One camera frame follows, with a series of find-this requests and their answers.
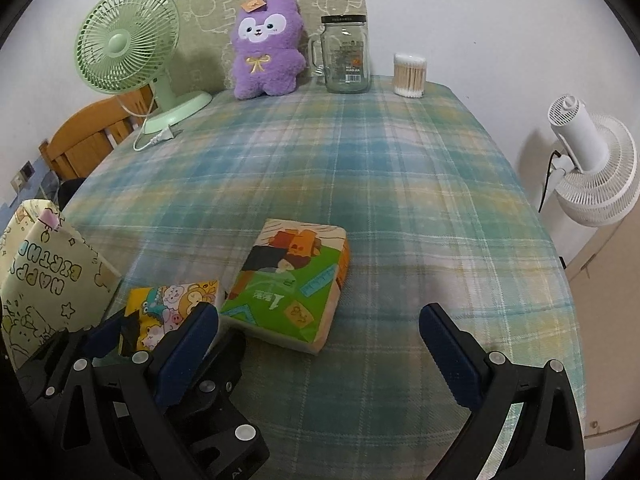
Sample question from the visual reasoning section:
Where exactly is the plaid tablecloth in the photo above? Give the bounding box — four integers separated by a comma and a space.
60, 75, 586, 480

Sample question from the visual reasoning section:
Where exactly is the white standing fan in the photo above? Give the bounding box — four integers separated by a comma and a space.
537, 92, 640, 228

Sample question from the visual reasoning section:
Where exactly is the yellow cartoon print box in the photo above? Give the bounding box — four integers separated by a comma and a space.
0, 199, 123, 371

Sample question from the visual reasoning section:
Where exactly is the beige door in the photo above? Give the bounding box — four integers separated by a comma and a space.
565, 200, 640, 456

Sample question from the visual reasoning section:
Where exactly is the glass jar with black lid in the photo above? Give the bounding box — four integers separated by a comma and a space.
307, 14, 372, 95

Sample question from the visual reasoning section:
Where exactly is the wall socket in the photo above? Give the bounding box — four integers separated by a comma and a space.
10, 160, 36, 193

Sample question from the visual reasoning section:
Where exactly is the cartoon print tissue packet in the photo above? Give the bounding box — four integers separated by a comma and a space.
117, 280, 221, 356

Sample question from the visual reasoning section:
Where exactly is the green fan power cable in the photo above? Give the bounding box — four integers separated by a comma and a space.
132, 105, 182, 152

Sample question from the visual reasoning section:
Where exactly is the green orange tissue pack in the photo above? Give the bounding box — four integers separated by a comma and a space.
220, 217, 351, 356

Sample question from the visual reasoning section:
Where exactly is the green desk fan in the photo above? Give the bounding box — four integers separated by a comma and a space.
74, 0, 213, 128

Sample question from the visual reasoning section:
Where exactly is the purple plush toy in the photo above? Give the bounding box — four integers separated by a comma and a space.
229, 0, 307, 101

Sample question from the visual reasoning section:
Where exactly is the wooden bed headboard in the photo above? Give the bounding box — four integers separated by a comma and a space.
39, 85, 158, 181

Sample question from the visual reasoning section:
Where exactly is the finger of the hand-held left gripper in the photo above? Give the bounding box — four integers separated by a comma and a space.
20, 310, 128, 411
197, 337, 248, 401

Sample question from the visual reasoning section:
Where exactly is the cotton swab container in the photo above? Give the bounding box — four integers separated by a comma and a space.
392, 52, 427, 98

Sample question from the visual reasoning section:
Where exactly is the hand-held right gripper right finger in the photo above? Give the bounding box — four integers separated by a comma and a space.
419, 302, 586, 480

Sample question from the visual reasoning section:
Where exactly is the black fan cable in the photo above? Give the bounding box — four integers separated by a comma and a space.
542, 149, 568, 211

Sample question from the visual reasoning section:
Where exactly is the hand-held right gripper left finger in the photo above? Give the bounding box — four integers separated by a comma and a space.
55, 302, 221, 480

